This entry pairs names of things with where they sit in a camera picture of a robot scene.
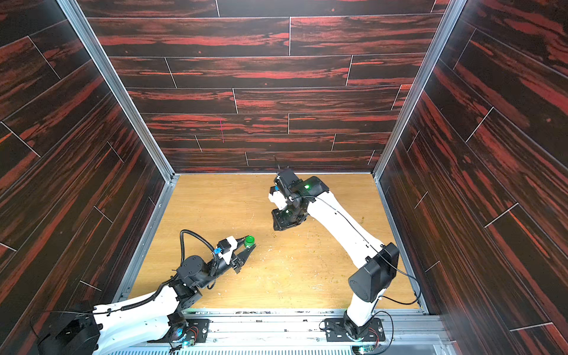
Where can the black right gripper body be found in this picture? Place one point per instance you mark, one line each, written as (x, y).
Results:
(286, 213)

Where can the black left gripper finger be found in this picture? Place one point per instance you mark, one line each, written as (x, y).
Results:
(236, 243)
(240, 259)

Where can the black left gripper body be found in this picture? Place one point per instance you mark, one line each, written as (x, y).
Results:
(214, 268)

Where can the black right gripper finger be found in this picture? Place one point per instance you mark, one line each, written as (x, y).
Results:
(277, 219)
(287, 223)

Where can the green paint jar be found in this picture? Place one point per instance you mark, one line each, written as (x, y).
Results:
(249, 241)

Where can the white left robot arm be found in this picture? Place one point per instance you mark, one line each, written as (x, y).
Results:
(155, 316)

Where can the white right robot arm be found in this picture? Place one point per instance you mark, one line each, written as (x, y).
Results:
(376, 262)

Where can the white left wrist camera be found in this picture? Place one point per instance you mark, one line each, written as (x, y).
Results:
(223, 249)

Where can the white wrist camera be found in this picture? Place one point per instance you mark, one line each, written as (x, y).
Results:
(223, 249)
(278, 198)

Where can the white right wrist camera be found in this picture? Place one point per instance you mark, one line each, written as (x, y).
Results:
(278, 198)

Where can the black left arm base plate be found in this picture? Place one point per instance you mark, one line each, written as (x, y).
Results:
(190, 332)

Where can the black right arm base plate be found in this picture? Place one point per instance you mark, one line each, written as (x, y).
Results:
(341, 329)

